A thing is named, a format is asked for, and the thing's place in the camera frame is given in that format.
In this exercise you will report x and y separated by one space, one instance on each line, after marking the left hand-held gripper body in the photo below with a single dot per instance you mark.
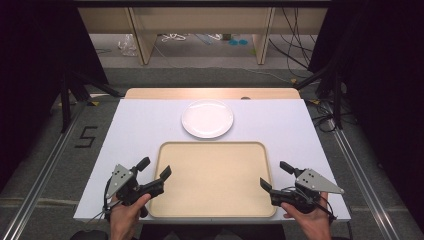
124 186

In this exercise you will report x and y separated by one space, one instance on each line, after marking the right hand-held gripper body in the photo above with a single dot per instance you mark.
315 183

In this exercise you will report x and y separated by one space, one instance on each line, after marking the person's left hand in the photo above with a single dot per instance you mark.
122 218

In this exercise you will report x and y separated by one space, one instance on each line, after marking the person's right hand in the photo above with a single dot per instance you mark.
315 223

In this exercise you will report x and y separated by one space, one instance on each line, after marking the beige plastic tray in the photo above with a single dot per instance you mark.
213 180

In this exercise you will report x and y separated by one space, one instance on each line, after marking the white round plate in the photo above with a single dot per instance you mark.
207 118

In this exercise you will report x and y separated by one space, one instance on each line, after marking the black metal stand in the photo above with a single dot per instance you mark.
65 100
337 100

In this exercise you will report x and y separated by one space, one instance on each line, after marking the clear plastic bag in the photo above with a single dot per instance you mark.
127 45

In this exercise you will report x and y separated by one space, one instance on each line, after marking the black curtain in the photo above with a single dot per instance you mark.
383 83
30 66

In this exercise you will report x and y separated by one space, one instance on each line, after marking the blue disc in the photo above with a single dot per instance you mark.
243 42
233 42

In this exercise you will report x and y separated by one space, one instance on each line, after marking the metal floor rail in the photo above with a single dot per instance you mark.
40 186
363 186

